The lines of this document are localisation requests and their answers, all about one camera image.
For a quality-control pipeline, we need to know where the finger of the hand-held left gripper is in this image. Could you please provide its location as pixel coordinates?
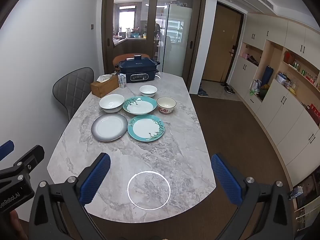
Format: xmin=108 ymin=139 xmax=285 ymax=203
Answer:
xmin=0 ymin=145 xmax=45 ymax=193
xmin=0 ymin=140 xmax=15 ymax=162

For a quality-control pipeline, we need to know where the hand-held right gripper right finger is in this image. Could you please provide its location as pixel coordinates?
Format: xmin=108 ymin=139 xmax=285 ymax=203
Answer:
xmin=211 ymin=153 xmax=294 ymax=240

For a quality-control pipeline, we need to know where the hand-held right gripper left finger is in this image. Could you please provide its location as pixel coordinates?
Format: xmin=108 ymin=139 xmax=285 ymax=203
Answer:
xmin=29 ymin=152 xmax=112 ymax=240

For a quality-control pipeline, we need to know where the white ceramic plate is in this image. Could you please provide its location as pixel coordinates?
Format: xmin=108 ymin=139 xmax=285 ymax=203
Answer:
xmin=99 ymin=94 xmax=125 ymax=113

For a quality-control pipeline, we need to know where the small white bowl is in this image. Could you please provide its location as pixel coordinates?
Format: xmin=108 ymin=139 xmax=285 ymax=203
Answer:
xmin=139 ymin=85 xmax=158 ymax=98

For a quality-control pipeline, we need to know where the grey rimmed plate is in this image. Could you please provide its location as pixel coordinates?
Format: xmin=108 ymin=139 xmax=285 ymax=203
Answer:
xmin=91 ymin=114 xmax=128 ymax=142

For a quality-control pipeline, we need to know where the teal rimmed flat plate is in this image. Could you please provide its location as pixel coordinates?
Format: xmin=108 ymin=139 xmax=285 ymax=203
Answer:
xmin=127 ymin=114 xmax=165 ymax=142

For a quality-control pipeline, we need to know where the grey quilted chair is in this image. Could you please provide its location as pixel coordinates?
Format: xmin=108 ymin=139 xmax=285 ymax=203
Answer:
xmin=52 ymin=67 xmax=95 ymax=123

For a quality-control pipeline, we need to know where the teal floral deep plate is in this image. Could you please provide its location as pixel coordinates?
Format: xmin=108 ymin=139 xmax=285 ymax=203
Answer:
xmin=122 ymin=96 xmax=157 ymax=115

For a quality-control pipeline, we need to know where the wooden tissue box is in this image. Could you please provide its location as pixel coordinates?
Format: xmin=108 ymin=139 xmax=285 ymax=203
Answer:
xmin=90 ymin=75 xmax=119 ymax=98

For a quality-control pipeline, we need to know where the red floral bowl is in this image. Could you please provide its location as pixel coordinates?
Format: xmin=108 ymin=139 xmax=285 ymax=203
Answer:
xmin=156 ymin=97 xmax=177 ymax=115

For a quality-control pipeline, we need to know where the white tissue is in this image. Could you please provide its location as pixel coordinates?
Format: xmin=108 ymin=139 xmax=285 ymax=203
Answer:
xmin=96 ymin=74 xmax=114 ymax=83

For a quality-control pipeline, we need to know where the blue folded bag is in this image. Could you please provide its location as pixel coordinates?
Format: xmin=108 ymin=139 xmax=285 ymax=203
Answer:
xmin=260 ymin=65 xmax=274 ymax=87

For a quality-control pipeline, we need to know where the red box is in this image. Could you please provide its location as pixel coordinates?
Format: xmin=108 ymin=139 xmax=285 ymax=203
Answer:
xmin=306 ymin=104 xmax=320 ymax=117

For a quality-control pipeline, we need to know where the dark blue electric cooker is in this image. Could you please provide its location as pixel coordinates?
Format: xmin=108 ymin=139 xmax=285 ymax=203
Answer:
xmin=117 ymin=54 xmax=160 ymax=83

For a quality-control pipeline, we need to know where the brown chair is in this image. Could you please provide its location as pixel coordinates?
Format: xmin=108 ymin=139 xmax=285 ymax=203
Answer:
xmin=112 ymin=53 xmax=150 ymax=74

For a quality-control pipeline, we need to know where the brown entrance door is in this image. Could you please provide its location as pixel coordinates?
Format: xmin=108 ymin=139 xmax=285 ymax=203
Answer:
xmin=202 ymin=1 xmax=244 ymax=83

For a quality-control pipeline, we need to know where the white refrigerator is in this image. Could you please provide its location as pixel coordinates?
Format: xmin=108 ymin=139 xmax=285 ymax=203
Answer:
xmin=164 ymin=2 xmax=193 ymax=80

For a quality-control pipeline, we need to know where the white wall cabinet unit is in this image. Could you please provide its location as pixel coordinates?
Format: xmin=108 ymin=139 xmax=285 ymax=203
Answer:
xmin=229 ymin=12 xmax=320 ymax=188

